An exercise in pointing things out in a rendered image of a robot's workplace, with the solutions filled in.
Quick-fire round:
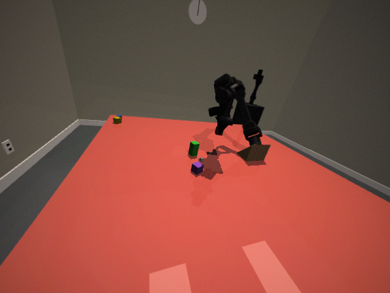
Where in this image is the green block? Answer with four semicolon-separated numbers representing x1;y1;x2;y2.
188;148;198;156
189;141;200;150

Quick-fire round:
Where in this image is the purple block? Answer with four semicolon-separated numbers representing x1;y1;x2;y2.
191;162;204;175

